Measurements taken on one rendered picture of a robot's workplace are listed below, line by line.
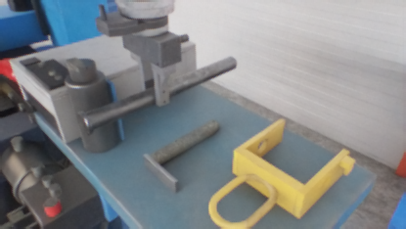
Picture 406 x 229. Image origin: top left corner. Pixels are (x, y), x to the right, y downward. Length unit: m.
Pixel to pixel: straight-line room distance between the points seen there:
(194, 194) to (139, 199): 0.10
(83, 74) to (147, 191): 0.25
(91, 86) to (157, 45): 0.16
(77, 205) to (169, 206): 0.20
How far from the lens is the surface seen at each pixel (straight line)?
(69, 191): 0.75
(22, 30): 1.33
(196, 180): 0.65
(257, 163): 0.60
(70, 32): 1.18
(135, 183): 0.66
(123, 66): 0.81
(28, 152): 0.92
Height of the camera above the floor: 1.53
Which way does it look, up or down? 35 degrees down
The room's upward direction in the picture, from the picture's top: 1 degrees counter-clockwise
